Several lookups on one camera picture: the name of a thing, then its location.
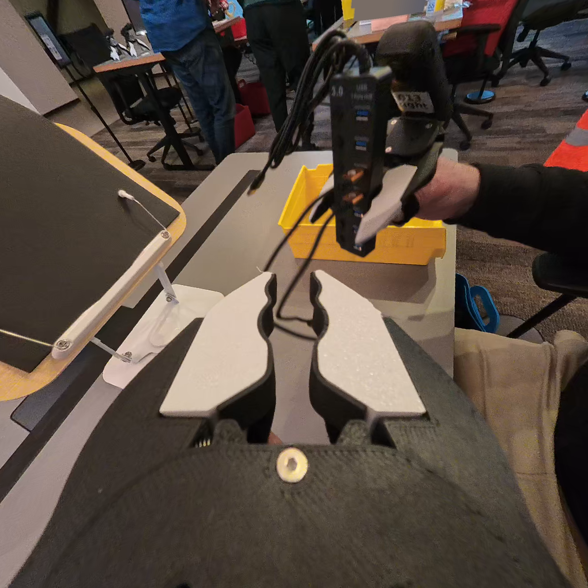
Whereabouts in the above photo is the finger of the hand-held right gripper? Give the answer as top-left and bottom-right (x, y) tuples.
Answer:
(309, 177), (336, 223)
(355, 164), (420, 246)

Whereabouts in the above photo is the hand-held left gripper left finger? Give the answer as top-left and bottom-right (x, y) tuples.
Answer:
(158, 271), (278, 444)

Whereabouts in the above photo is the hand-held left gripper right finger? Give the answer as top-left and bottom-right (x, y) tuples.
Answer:
(309, 269), (428, 444)

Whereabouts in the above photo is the black USB hub with cable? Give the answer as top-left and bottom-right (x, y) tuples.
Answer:
(248, 28), (373, 196)

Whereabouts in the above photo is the person's right forearm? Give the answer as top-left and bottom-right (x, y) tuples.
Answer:
(446, 163), (588, 258)

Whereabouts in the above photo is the person's right hand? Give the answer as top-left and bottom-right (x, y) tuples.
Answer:
(415, 158), (482, 221)

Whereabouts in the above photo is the wooden office desk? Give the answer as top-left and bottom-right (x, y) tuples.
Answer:
(312, 9), (465, 51)
(93, 51), (217, 171)

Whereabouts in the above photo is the yellow plastic bin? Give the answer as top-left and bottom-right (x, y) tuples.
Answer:
(278, 164), (447, 266)

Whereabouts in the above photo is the red office chair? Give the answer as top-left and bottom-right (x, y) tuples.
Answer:
(443, 0), (520, 150)

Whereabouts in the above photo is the red floor bag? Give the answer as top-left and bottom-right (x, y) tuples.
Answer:
(233, 103), (256, 150)
(236, 78), (272, 118)

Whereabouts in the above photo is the person's beige trouser leg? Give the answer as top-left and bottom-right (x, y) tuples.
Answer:
(454, 328), (588, 588)

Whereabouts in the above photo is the orange traffic cone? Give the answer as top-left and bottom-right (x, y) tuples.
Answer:
(544, 109), (588, 172)

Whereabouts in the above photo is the black board with wooden edge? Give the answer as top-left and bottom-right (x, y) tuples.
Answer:
(0, 94), (187, 402)

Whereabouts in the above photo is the black framed floor sign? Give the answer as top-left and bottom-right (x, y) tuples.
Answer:
(25, 11), (145, 171)

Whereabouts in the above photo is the blue strap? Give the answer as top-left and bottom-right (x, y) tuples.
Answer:
(455, 273), (500, 334)

